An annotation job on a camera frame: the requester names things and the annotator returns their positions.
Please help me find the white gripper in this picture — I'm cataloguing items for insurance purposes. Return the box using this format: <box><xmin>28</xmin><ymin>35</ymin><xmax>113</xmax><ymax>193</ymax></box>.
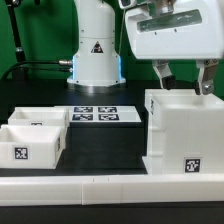
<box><xmin>118</xmin><ymin>0</ymin><xmax>224</xmax><ymax>95</ymax></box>

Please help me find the white drawer with tag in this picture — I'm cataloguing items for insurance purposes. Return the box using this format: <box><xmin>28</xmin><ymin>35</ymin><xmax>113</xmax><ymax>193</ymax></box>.
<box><xmin>0</xmin><ymin>125</ymin><xmax>65</xmax><ymax>169</ymax></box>

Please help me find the white drawer cabinet box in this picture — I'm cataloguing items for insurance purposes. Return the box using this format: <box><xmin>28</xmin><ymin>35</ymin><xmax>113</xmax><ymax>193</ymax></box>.
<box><xmin>143</xmin><ymin>89</ymin><xmax>224</xmax><ymax>175</ymax></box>

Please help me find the white rear drawer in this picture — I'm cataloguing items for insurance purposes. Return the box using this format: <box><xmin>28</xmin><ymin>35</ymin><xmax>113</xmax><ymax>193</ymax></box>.
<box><xmin>8</xmin><ymin>107</ymin><xmax>69</xmax><ymax>127</ymax></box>

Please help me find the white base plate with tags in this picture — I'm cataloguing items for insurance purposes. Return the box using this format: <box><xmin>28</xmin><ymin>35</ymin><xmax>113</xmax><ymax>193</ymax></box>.
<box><xmin>65</xmin><ymin>105</ymin><xmax>141</xmax><ymax>123</ymax></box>

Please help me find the black camera stand pole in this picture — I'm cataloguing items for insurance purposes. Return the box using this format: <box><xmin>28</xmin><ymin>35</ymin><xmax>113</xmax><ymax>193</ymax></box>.
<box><xmin>2</xmin><ymin>0</ymin><xmax>28</xmax><ymax>81</ymax></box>

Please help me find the white front barrier rail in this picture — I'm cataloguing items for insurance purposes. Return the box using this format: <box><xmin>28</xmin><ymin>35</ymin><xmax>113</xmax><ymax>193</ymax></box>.
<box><xmin>0</xmin><ymin>174</ymin><xmax>224</xmax><ymax>206</ymax></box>

